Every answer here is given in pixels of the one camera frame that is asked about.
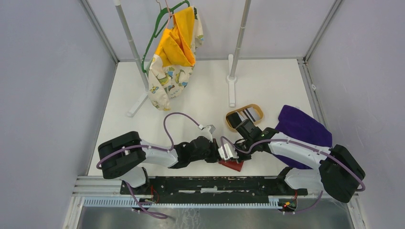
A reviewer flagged red leather card holder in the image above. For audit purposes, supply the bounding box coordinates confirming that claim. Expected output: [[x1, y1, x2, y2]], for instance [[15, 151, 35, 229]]
[[218, 160, 244, 172]]

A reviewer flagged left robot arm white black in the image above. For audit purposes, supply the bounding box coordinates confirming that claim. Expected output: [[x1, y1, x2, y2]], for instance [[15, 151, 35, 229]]
[[96, 131, 224, 195]]

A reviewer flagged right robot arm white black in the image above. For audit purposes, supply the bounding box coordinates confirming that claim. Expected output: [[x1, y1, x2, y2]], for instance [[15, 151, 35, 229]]
[[224, 119, 366, 203]]

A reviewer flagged stack of cards in tray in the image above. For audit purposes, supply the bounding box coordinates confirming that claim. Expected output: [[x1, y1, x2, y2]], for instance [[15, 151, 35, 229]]
[[242, 107, 262, 122]]

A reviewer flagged tan oval card tray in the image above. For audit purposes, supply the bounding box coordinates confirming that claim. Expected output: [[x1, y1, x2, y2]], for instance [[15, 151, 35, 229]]
[[225, 104, 264, 132]]

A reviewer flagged purple cloth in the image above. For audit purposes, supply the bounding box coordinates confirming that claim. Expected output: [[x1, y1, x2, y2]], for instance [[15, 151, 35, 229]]
[[274, 104, 333, 170]]

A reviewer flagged left grey stand pole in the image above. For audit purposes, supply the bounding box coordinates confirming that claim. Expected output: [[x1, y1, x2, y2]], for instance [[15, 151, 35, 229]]
[[113, 0, 149, 117]]

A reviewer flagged grey stand pole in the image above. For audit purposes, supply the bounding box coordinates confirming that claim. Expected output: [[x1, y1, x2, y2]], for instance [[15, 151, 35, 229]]
[[226, 0, 251, 107], [113, 0, 149, 117]]

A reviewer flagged right grey stand pole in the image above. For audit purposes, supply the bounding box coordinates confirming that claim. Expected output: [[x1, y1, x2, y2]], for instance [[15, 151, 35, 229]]
[[226, 0, 251, 107]]

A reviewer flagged cream patterned fabric bag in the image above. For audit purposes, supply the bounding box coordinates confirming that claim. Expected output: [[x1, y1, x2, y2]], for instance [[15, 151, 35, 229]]
[[148, 6, 204, 111]]

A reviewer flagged yellow cloth hanging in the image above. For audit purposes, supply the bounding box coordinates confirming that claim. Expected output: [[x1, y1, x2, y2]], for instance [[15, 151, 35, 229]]
[[155, 7, 195, 67]]

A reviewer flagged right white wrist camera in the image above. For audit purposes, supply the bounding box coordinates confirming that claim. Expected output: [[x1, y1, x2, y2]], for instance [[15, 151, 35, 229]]
[[218, 143, 239, 161]]

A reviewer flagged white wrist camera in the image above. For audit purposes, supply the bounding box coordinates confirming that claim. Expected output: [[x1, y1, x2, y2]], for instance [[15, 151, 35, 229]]
[[198, 125, 215, 142], [218, 143, 239, 161]]

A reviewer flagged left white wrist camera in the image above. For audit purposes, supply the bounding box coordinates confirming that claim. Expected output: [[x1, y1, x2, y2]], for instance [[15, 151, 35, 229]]
[[198, 125, 215, 142]]

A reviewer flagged white toothed cable rail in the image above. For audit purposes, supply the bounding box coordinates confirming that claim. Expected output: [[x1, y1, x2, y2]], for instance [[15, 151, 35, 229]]
[[83, 197, 282, 209]]

